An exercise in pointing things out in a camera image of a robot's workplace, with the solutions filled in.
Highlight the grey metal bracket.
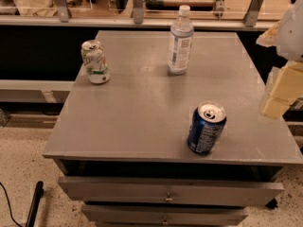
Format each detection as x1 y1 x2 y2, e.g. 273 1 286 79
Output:
133 0 144 24
243 0 264 27
54 0 70 23

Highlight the white green 7up can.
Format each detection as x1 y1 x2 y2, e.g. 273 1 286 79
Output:
81 40 110 84

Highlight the grey metal bracket right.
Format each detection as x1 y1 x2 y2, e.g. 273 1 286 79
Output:
243 0 264 27

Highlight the grey metal bracket left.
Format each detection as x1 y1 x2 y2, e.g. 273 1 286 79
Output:
54 0 70 23

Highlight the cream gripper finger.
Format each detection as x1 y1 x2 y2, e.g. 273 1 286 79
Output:
257 22 279 47
260 61 303 119

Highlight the black floor cable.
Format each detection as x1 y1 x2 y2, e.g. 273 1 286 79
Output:
0 182 23 227

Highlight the black floor post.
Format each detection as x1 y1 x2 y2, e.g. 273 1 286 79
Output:
26 181 44 227

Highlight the grey top drawer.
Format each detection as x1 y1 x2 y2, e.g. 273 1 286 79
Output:
58 177 283 207

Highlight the clear plastic water bottle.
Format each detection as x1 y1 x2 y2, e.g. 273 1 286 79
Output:
168 5 194 75

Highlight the blue pepsi can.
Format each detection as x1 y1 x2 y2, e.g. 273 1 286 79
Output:
187 101 226 155

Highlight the grey drawer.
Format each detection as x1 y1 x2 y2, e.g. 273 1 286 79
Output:
58 177 283 207
81 205 248 227

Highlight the grey metal bracket middle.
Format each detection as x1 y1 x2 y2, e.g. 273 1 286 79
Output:
133 0 144 24

